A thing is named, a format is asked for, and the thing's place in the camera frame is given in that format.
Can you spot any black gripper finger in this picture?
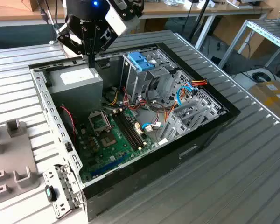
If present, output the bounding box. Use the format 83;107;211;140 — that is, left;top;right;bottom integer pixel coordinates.
92;25;119;69
56;23;93;69

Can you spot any orange red power wire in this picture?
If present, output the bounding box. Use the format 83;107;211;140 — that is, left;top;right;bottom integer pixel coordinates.
163;78;209;124

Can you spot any grey metal disk bay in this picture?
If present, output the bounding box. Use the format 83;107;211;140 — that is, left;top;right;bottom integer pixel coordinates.
158;98;227;143

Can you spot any brown wooden box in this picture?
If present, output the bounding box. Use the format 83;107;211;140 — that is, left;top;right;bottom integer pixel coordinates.
0;0;44;12

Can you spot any blue drive cage latch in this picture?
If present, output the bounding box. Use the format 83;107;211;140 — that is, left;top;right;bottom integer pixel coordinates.
127;52;156;72

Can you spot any grey power supply unit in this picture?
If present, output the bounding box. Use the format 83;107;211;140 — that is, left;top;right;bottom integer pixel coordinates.
48;63;104;119

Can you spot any grey metal drive cage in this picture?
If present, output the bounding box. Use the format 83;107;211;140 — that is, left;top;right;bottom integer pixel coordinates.
120;50;178;107

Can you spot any metal socket cover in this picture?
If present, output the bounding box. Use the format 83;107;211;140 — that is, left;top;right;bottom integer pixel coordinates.
87;111;112;137

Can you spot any black RAM slot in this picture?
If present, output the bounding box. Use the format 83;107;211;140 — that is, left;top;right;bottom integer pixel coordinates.
118;111;146;147
112;112;139;151

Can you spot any cream board connector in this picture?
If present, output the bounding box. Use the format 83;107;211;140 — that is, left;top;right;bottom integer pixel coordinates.
134;122;144;136

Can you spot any black tripod pole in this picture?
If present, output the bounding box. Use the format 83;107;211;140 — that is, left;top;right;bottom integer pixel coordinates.
189;0;211;42

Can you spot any green motherboard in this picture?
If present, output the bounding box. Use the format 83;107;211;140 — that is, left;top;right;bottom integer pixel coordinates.
76;108;156;184

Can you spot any blue expansion slot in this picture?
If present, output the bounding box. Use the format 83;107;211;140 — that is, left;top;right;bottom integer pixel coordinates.
91;153;129;178

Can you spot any grey parts rack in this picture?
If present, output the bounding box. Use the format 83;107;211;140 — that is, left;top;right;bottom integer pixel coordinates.
0;119;42;207

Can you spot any brown cardboard sheet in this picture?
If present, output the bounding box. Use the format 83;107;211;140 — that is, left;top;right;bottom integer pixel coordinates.
212;14;269;59

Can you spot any open black PC case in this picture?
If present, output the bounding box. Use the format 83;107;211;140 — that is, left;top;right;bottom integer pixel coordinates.
28;42;241;222

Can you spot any black teal latch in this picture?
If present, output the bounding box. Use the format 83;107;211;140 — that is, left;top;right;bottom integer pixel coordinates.
44;185;58;203

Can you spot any metal slat shelf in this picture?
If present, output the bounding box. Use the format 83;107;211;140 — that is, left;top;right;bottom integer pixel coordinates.
218;18;280;70

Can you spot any labelled cardboard box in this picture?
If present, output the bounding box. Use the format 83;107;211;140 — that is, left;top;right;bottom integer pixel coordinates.
248;81;280;126

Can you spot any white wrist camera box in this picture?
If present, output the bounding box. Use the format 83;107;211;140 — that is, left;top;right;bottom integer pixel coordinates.
104;0;145;37

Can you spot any black camera cable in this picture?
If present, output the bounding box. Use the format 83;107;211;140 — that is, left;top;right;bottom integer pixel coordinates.
36;0;59;45

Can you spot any yellow orange wire bundle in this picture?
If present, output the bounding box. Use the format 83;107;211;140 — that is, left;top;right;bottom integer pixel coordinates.
109;90;120;106

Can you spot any multicolour wire bundle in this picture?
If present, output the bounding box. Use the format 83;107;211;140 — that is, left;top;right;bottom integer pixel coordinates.
122;86;171;122

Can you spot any red black twisted wire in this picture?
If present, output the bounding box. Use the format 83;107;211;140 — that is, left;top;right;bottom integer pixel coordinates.
60;105;77;143

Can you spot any blue flat data wire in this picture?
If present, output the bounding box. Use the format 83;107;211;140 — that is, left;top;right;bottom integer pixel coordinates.
141;123;165;132
176;81;199;106

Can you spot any metal card retention bracket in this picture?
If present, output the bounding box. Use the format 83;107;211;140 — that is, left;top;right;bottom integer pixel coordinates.
42;164;84;220

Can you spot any black cable coil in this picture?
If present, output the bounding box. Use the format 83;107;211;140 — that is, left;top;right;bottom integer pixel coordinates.
251;71;273;83

